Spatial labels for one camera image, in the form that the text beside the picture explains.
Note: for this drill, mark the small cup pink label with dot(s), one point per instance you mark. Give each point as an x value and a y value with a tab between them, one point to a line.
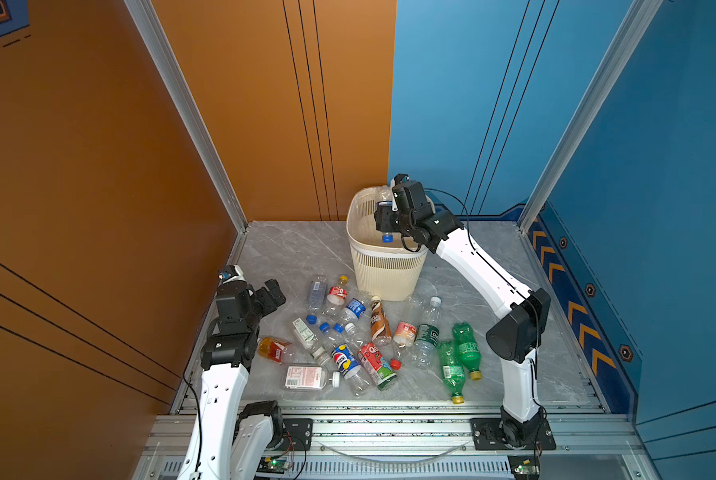
405	335

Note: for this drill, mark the aluminium corner post left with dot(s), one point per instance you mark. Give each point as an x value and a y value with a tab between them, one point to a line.
149	26

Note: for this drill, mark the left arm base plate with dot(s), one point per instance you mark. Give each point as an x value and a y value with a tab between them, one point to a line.
294	432

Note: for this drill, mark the orange juice bottle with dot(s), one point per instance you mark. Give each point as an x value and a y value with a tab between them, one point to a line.
277	350

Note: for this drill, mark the cream plastic waste bin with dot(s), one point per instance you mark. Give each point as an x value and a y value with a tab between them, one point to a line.
389	270

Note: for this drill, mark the brown coffee bottle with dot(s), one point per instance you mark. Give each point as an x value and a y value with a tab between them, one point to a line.
380	327

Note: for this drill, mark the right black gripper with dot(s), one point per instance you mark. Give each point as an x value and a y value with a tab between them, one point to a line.
382	220

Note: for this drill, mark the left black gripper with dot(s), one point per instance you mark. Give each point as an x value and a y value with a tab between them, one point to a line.
268	305

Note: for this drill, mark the green bottle yellow cap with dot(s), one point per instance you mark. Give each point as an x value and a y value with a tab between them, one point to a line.
453	372

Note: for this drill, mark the pepsi bottle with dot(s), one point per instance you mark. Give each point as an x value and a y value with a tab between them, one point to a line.
351	369

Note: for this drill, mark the clear bottle green label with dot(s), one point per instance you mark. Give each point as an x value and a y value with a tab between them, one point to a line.
428	332

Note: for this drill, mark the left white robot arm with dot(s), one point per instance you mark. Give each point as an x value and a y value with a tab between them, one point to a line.
228	441

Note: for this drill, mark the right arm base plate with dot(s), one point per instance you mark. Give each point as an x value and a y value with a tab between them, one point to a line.
502	435

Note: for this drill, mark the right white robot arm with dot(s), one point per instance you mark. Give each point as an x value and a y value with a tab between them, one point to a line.
522	312

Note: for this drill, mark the left green circuit board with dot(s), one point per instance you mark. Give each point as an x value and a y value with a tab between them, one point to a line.
274	465

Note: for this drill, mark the red green label bottle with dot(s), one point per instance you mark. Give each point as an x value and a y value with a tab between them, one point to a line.
379	369

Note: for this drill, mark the clear bottle yellow cap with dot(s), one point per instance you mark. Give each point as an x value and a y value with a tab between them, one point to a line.
336	297

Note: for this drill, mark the aluminium corner post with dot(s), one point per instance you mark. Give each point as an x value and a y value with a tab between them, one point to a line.
626	40
149	26

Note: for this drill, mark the aluminium corner post right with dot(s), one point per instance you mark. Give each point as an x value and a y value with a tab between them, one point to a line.
626	40

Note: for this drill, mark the right green circuit board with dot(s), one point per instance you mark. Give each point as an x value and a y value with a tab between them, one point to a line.
524	468

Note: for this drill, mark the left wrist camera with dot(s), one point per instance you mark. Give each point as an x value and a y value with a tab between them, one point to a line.
230	273

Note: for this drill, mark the green circuit board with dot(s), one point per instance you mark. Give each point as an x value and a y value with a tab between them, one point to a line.
524	468
274	465

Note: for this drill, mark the flat bottle pink label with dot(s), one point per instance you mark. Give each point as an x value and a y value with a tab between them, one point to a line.
310	378

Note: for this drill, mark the white green label bottle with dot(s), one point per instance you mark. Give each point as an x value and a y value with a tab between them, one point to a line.
310	341

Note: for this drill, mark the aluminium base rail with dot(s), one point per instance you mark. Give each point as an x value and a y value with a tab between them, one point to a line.
433	440

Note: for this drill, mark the clear bottle blue cap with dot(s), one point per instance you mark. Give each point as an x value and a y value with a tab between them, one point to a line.
331	336

